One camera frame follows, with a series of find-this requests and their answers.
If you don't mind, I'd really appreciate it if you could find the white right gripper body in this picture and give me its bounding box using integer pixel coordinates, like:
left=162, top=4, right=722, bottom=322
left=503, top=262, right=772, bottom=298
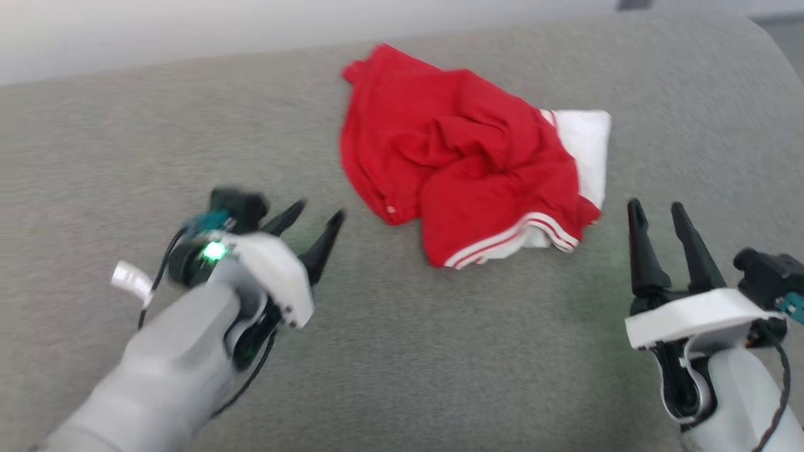
left=625, top=289, right=786, bottom=428

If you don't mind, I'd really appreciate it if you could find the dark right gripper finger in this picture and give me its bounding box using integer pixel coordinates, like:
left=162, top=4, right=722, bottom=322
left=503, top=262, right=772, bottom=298
left=627, top=198, right=673, bottom=299
left=670, top=201, right=728, bottom=293

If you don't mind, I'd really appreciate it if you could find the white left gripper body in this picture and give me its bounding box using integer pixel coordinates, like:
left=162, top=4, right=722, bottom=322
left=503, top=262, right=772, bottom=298
left=168, top=229, right=315, bottom=371

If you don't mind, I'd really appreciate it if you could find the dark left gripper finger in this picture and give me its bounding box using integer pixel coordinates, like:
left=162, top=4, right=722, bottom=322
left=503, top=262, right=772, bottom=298
left=298, top=209, right=346, bottom=286
left=261, top=200, right=308, bottom=238

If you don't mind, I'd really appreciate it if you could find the red and white garment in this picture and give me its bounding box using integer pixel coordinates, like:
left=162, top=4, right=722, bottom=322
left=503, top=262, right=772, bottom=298
left=339, top=43, right=612, bottom=271

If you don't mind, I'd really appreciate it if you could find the grey fabric sofa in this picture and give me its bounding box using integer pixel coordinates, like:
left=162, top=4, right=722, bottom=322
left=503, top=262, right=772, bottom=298
left=0, top=13, right=804, bottom=452

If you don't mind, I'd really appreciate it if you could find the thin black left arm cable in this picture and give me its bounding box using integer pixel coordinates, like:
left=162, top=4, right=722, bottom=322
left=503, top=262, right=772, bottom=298
left=210, top=326, right=280, bottom=418
left=137, top=229, right=189, bottom=330

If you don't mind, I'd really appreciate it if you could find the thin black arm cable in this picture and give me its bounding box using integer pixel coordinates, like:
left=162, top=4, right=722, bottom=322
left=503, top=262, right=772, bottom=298
left=751, top=323, right=793, bottom=452
left=210, top=326, right=280, bottom=418
left=137, top=229, right=189, bottom=330

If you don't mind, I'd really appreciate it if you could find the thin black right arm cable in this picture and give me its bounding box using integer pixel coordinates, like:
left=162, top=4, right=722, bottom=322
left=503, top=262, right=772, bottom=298
left=751, top=323, right=793, bottom=452

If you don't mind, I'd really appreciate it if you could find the white cable tag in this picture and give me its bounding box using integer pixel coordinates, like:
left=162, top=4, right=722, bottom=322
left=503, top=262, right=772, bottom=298
left=111, top=261, right=155, bottom=308

